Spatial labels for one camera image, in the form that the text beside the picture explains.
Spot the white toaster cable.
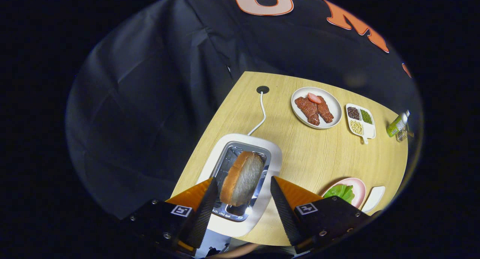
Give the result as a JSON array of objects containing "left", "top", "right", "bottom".
[{"left": 247, "top": 92, "right": 266, "bottom": 136}]

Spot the white round meat plate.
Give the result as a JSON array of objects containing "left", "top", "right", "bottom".
[{"left": 291, "top": 87, "right": 342, "bottom": 130}]

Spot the rounded brown-crust bread slice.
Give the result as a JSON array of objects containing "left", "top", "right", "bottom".
[{"left": 220, "top": 151, "right": 264, "bottom": 207}]

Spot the brown meat strip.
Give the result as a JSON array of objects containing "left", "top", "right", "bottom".
[
  {"left": 295, "top": 97, "right": 320, "bottom": 126},
  {"left": 317, "top": 96, "right": 334, "bottom": 123}
]

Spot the green lettuce leaf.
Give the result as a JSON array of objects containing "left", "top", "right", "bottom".
[{"left": 323, "top": 184, "right": 355, "bottom": 204}]

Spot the pink round plate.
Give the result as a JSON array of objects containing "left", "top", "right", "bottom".
[{"left": 321, "top": 177, "right": 366, "bottom": 210}]

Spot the white divided dish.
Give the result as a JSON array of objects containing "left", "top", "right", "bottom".
[{"left": 345, "top": 103, "right": 377, "bottom": 144}]

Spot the green and silver bottle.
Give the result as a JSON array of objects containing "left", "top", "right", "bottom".
[{"left": 386, "top": 110, "right": 411, "bottom": 138}]

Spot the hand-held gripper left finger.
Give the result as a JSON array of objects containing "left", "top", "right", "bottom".
[{"left": 124, "top": 177, "right": 219, "bottom": 255}]

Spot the small white plate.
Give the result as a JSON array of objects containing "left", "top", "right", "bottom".
[{"left": 362, "top": 186, "right": 386, "bottom": 213}]

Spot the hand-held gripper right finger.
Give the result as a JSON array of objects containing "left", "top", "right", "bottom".
[{"left": 270, "top": 176, "right": 375, "bottom": 254}]

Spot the white toaster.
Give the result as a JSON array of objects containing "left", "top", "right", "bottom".
[{"left": 195, "top": 133, "right": 282, "bottom": 238}]

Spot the wire cutlery holder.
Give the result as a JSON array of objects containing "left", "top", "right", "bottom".
[{"left": 396, "top": 128, "right": 415, "bottom": 142}]

